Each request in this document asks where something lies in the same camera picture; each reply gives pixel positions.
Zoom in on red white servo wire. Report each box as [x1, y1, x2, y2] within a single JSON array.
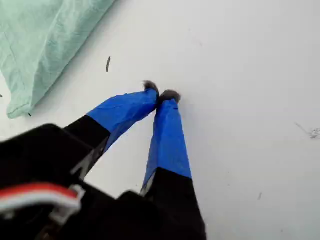
[[0, 183, 85, 226]]

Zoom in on green t-shirt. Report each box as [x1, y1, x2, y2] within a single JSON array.
[[0, 0, 118, 120]]

